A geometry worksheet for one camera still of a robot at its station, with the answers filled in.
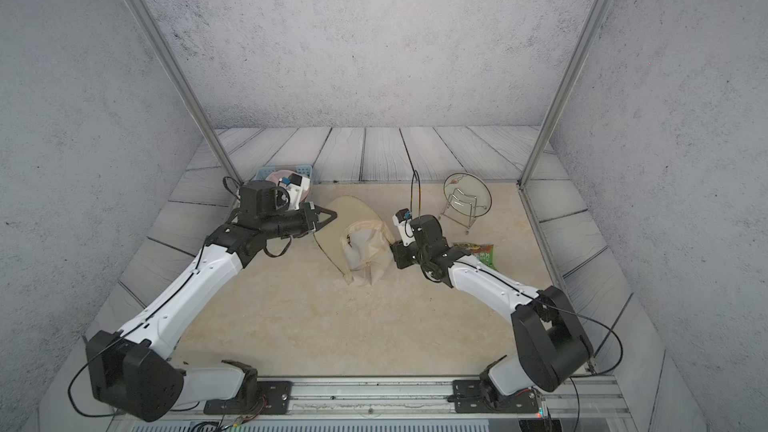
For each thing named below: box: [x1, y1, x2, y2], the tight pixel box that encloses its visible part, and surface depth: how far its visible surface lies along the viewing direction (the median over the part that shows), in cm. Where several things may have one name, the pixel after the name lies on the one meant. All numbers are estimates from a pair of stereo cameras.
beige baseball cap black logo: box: [315, 195, 394, 286], surface depth 80 cm
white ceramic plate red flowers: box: [443, 173, 493, 217], surface depth 103 cm
